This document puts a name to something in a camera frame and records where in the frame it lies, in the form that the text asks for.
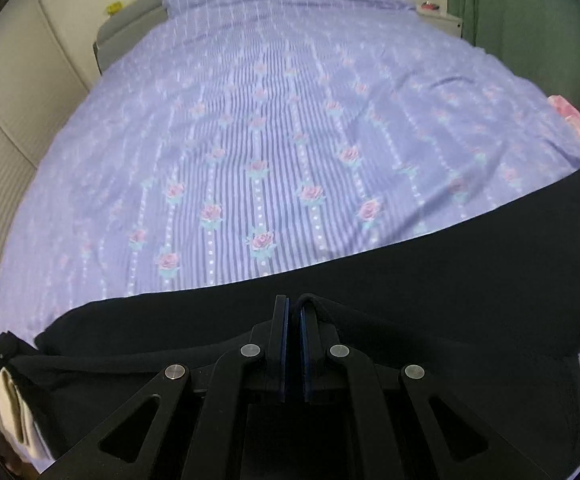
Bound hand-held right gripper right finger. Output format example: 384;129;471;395
297;293;552;480

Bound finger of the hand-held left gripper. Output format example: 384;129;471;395
0;331;23;361

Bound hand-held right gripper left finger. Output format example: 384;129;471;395
54;295;289;480

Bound black pants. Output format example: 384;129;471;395
7;167;580;480

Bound cream cloth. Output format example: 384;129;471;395
0;370;35;448

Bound purple floral bed sheet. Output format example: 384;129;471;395
0;0;580;480

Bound white wardrobe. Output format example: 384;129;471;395
0;0;105;311

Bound grey bed headboard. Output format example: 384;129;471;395
92;0;388;73

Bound pink floral blanket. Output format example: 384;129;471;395
547;94;580;153

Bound white nightstand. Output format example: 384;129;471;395
416;10;463;38

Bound green curtain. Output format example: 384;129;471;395
446;0;580;126

